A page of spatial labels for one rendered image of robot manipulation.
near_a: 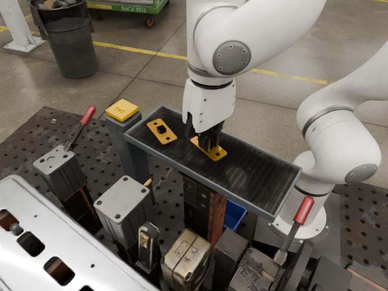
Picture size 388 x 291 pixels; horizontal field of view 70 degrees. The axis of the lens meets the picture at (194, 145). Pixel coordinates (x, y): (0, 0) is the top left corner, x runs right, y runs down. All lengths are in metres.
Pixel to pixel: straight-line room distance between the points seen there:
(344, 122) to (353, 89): 0.07
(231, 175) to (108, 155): 0.80
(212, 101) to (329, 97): 0.30
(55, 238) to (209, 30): 0.57
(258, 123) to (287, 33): 2.14
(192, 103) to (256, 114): 2.11
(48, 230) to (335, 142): 0.66
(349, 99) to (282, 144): 1.68
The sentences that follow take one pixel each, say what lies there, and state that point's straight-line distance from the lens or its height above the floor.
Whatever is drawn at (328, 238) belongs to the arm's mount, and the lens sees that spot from 0.99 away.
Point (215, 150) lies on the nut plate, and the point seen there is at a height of 1.16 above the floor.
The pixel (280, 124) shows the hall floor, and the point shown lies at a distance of 2.53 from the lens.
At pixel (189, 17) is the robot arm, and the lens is 0.43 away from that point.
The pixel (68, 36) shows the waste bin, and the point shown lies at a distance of 2.98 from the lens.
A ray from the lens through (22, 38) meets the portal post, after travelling 4.08.
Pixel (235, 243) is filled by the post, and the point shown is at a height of 1.10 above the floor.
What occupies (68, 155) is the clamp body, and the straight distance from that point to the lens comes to 0.80.
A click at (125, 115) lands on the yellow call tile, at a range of 0.71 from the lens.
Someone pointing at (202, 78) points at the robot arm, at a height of 1.36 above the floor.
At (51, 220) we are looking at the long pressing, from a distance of 0.76.
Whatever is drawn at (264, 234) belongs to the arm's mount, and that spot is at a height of 0.78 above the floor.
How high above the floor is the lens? 1.60
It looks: 46 degrees down
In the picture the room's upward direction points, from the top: straight up
